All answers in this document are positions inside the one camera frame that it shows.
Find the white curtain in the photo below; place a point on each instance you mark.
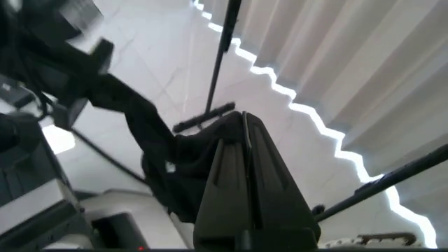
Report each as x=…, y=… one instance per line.
x=350, y=52

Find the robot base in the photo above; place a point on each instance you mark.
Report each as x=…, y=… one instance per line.
x=35, y=206

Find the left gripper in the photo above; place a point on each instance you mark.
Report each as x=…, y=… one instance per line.
x=77, y=80

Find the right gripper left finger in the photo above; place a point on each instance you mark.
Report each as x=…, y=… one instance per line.
x=224, y=196

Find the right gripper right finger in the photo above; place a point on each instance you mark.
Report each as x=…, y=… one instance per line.
x=276, y=196

